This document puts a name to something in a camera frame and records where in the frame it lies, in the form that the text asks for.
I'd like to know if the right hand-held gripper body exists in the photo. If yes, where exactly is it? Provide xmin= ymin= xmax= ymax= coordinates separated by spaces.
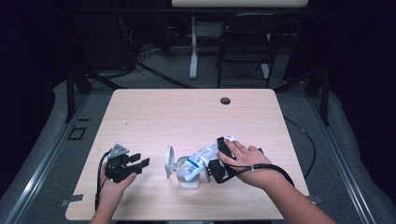
xmin=204 ymin=158 xmax=241 ymax=185

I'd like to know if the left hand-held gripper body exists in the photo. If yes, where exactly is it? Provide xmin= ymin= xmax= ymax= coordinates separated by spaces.
xmin=104 ymin=143 xmax=142 ymax=184

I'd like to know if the white and blue bag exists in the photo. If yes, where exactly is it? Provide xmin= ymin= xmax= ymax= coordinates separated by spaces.
xmin=183 ymin=134 xmax=237 ymax=182

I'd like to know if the clear jar with grey lid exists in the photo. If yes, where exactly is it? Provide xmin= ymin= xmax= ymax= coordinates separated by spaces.
xmin=163 ymin=145 xmax=202 ymax=190

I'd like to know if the person's left hand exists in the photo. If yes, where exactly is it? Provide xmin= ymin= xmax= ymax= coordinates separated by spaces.
xmin=97 ymin=173 xmax=138 ymax=211

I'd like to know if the person's right hand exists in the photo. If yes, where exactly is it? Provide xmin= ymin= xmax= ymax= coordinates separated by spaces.
xmin=217 ymin=139 xmax=283 ymax=189

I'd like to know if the grey tape piece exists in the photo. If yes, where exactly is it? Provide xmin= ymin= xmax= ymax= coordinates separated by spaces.
xmin=59 ymin=193 xmax=85 ymax=207

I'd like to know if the white desk leg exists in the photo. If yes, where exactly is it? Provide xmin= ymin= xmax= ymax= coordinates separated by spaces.
xmin=189 ymin=16 xmax=200 ymax=80

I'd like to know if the black chair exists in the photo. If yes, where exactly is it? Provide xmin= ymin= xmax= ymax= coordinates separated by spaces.
xmin=216 ymin=12 xmax=289 ymax=90

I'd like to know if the grey box under desk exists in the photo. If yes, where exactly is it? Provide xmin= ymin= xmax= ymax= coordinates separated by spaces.
xmin=195 ymin=21 xmax=226 ymax=39

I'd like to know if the white desk top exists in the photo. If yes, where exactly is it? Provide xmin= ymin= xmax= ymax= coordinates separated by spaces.
xmin=171 ymin=0 xmax=309 ymax=8

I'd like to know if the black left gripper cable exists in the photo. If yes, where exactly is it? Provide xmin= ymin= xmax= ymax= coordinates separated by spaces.
xmin=94 ymin=150 xmax=114 ymax=213

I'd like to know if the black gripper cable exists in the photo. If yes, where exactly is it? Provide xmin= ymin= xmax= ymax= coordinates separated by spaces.
xmin=223 ymin=162 xmax=295 ymax=188
xmin=94 ymin=150 xmax=114 ymax=213

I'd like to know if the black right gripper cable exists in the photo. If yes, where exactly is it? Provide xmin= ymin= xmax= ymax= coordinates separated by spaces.
xmin=223 ymin=162 xmax=295 ymax=188

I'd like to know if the black floor outlet frame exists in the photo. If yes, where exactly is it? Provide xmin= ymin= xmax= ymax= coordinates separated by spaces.
xmin=67 ymin=125 xmax=88 ymax=141

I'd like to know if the aluminium floor rail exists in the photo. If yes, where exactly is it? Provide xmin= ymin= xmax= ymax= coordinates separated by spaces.
xmin=0 ymin=92 xmax=92 ymax=224
xmin=306 ymin=92 xmax=378 ymax=224

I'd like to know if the thin black floor cable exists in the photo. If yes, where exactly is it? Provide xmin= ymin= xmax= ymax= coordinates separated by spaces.
xmin=283 ymin=117 xmax=318 ymax=180

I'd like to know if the black metal stand frame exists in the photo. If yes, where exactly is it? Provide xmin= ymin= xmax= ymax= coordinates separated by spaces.
xmin=274 ymin=65 xmax=332 ymax=127
xmin=64 ymin=65 xmax=127 ymax=124

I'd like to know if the bundle of black cables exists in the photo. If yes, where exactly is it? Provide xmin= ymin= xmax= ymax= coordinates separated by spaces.
xmin=132 ymin=41 xmax=195 ymax=90

